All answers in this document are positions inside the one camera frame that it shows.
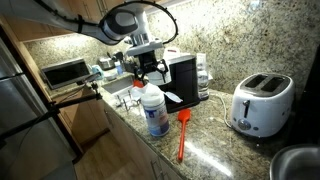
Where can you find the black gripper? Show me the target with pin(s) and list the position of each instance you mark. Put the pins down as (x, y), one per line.
(155, 70)

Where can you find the white wipes canister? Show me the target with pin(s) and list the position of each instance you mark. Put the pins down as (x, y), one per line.
(152, 99)

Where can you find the orange silicone spatula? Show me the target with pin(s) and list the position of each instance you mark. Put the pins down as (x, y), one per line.
(183, 116)

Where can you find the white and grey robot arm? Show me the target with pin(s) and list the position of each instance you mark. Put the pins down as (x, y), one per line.
(126, 20)

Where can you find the kitchen sink basin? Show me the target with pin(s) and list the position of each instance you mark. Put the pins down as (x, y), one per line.
(119, 85)

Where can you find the black and white coffee machine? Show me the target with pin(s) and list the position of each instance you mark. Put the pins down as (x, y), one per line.
(181, 80)

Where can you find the black microwave oven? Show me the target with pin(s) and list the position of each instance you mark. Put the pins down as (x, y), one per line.
(65, 73)

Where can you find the white two-slot toaster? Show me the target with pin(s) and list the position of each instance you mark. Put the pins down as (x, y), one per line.
(261, 104)

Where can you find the stainless steel refrigerator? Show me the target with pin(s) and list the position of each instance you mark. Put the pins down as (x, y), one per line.
(32, 146)

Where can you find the stainless steel pot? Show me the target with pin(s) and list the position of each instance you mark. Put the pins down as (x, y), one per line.
(296, 162)

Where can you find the black camera tripod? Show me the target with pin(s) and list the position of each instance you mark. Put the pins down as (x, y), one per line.
(54, 109)

